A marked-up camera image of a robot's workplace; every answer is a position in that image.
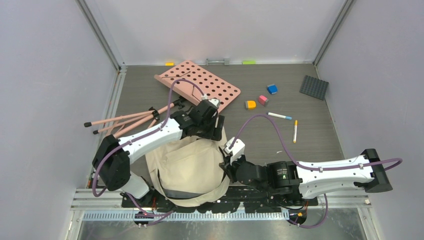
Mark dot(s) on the yellow capped white marker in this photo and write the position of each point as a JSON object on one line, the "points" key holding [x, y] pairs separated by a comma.
{"points": [[295, 131]]}

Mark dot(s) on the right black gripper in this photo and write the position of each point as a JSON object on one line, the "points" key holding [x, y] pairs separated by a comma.
{"points": [[229, 169]]}

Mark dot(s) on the pink eraser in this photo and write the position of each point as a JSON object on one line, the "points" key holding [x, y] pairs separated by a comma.
{"points": [[263, 100]]}

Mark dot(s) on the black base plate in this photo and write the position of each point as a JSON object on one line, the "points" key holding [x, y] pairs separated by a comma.
{"points": [[224, 199]]}

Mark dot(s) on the blue capped white marker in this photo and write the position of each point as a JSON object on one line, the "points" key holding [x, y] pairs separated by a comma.
{"points": [[279, 116]]}

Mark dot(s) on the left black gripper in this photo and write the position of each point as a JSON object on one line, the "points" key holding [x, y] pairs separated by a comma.
{"points": [[216, 133]]}

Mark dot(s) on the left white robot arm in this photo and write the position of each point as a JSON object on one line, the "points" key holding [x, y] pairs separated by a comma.
{"points": [[114, 156]]}

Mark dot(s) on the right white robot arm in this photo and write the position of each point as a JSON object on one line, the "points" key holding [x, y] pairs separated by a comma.
{"points": [[308, 180]]}

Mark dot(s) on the green tape piece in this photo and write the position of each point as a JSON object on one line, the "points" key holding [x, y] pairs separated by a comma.
{"points": [[248, 62]]}

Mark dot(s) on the metal wall bracket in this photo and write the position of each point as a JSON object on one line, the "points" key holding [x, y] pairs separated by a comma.
{"points": [[224, 61]]}

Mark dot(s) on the dark grey studded plate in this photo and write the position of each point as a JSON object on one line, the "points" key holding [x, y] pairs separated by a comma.
{"points": [[314, 87]]}

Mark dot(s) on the yellow eraser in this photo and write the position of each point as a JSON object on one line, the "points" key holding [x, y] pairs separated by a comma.
{"points": [[250, 105]]}

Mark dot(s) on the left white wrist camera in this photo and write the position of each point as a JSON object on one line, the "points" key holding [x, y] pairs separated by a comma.
{"points": [[214, 102]]}

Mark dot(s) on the cream canvas backpack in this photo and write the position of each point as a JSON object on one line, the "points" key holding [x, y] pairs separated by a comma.
{"points": [[187, 172]]}

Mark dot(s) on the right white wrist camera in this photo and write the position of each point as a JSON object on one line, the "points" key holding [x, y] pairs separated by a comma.
{"points": [[234, 149]]}

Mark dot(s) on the pink music stand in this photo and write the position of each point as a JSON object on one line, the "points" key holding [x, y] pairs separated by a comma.
{"points": [[200, 82]]}

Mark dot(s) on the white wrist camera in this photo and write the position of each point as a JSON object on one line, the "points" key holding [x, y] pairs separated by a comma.
{"points": [[214, 102], [234, 149]]}

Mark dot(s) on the blue eraser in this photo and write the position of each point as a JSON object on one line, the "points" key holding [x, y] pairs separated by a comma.
{"points": [[272, 89]]}

